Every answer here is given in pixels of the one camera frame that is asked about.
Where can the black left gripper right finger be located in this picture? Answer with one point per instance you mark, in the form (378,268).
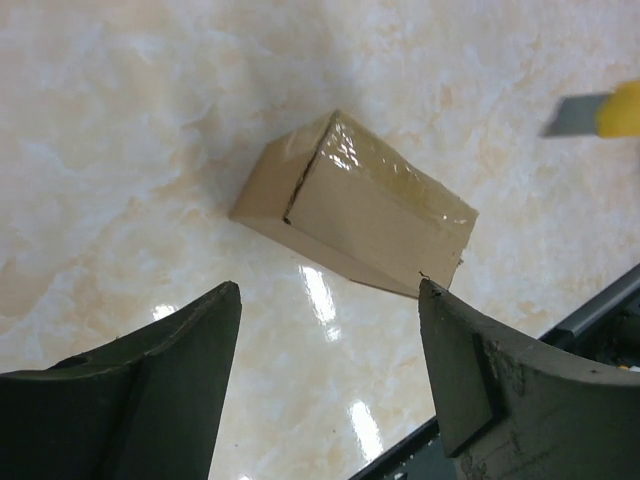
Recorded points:
(509,406)

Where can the yellow utility knife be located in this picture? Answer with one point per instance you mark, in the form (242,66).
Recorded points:
(607,115)

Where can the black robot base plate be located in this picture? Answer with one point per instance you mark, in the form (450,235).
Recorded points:
(604,330)

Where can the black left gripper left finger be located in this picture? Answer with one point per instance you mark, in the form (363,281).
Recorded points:
(145,406)

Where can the brown cardboard express box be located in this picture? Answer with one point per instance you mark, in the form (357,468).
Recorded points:
(337,194)

